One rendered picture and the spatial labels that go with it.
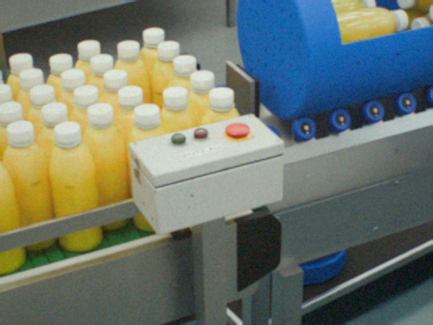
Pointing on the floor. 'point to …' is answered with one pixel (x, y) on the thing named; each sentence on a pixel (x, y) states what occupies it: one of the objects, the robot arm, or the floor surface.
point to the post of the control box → (210, 272)
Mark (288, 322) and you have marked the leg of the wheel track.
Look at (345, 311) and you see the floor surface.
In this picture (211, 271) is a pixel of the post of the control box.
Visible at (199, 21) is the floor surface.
